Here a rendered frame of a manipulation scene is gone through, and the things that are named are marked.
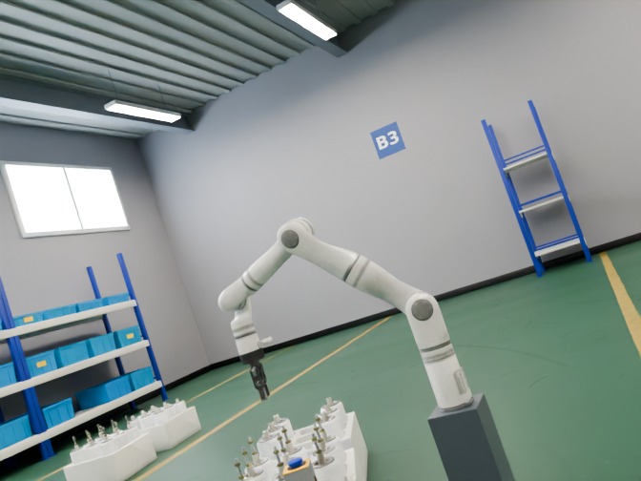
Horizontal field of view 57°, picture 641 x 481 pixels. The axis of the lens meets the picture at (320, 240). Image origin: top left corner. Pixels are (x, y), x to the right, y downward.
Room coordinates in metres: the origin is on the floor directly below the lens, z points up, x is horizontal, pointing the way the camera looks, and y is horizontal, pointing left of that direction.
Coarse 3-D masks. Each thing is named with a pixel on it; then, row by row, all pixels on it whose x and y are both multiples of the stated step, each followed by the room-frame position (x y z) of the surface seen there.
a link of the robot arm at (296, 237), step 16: (288, 224) 1.69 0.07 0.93; (304, 224) 1.71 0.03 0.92; (288, 240) 1.69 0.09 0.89; (304, 240) 1.68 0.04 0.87; (320, 240) 1.68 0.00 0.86; (304, 256) 1.70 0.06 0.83; (320, 256) 1.68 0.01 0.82; (336, 256) 1.67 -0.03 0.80; (352, 256) 1.68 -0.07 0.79; (336, 272) 1.69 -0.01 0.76
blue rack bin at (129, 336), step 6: (120, 330) 7.12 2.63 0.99; (126, 330) 7.20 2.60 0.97; (132, 330) 7.29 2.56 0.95; (138, 330) 7.39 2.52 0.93; (114, 336) 7.09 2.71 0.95; (120, 336) 7.10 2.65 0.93; (126, 336) 7.19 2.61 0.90; (132, 336) 7.26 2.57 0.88; (138, 336) 7.37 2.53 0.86; (114, 342) 7.11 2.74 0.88; (120, 342) 7.08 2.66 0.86; (126, 342) 7.17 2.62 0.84; (132, 342) 7.24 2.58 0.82; (138, 342) 7.35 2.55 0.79
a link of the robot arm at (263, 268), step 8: (312, 224) 1.75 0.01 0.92; (312, 232) 1.74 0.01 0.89; (272, 248) 1.79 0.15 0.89; (280, 248) 1.78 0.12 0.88; (264, 256) 1.79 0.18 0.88; (272, 256) 1.79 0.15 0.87; (280, 256) 1.79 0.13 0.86; (288, 256) 1.80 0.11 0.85; (256, 264) 1.79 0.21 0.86; (264, 264) 1.78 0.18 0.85; (272, 264) 1.78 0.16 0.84; (280, 264) 1.80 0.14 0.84; (248, 272) 1.80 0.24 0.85; (256, 272) 1.78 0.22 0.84; (264, 272) 1.78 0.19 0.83; (272, 272) 1.79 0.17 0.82; (248, 280) 1.80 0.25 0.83; (256, 280) 1.79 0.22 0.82; (264, 280) 1.80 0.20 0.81; (256, 288) 1.81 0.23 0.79
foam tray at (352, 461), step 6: (348, 450) 2.04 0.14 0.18; (354, 450) 2.03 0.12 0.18; (348, 456) 1.98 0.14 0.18; (354, 456) 1.96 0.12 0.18; (348, 462) 1.92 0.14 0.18; (354, 462) 1.90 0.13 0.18; (348, 468) 1.86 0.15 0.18; (354, 468) 1.85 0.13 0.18; (360, 468) 2.02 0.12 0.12; (348, 474) 1.80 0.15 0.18; (354, 474) 1.79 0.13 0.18; (360, 474) 1.94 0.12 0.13; (348, 480) 1.75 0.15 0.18; (354, 480) 1.74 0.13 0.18; (360, 480) 1.87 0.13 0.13
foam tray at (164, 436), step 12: (192, 408) 4.48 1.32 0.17; (168, 420) 4.23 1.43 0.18; (180, 420) 4.32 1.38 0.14; (192, 420) 4.44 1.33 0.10; (144, 432) 4.21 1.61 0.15; (156, 432) 4.18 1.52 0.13; (168, 432) 4.17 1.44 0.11; (180, 432) 4.28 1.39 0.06; (192, 432) 4.40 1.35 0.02; (156, 444) 4.19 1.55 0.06; (168, 444) 4.16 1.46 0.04
